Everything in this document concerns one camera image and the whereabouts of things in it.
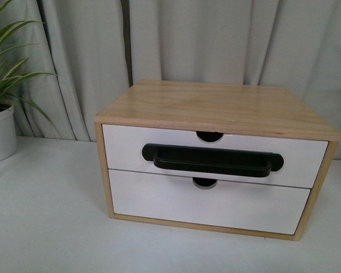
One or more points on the black drawer handle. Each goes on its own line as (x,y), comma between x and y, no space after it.
(213,160)

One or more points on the white drawer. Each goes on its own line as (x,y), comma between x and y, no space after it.
(302,158)
(229,204)

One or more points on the wooden drawer cabinet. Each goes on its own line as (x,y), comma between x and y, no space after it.
(213,110)

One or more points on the grey curtain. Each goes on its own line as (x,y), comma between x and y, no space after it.
(90,52)

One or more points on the white plant pot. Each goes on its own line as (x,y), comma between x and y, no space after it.
(8,140)

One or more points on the green spider plant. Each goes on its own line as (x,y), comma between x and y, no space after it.
(27,76)

